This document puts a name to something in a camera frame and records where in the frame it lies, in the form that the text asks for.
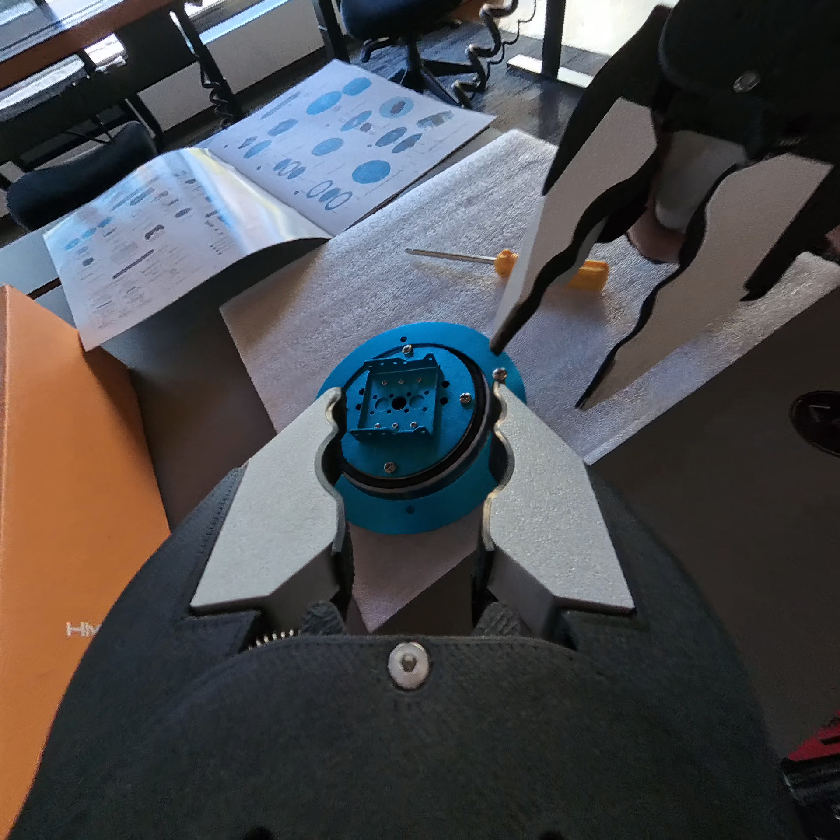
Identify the person's right hand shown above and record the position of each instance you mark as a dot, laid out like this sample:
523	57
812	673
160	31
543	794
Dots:
659	239

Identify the blue round metal base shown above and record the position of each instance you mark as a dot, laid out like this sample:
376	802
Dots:
426	512

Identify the grey desk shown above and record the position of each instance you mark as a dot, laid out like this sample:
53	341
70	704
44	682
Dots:
722	525

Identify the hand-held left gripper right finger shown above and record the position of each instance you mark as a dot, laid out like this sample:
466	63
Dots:
558	525

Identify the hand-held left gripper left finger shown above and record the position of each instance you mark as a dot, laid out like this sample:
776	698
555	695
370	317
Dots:
262	525

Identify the orange kit box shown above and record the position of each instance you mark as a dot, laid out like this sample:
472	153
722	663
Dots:
65	459

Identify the black saddle stool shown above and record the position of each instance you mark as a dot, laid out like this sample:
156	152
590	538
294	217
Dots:
400	19
79	177

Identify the black round desk grommet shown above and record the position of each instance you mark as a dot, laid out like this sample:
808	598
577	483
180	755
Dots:
820	423

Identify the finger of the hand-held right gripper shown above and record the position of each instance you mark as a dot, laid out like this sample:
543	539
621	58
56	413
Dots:
590	177
728	249

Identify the white foam sheet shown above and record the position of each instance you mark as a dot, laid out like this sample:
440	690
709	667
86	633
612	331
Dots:
394	295

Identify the wooden-edged standing desk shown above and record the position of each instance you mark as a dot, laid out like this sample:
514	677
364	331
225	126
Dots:
65	33
551	39

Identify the open instruction booklet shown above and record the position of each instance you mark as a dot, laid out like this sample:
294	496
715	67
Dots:
197	216

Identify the red black object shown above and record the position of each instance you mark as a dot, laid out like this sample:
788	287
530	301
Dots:
814	754

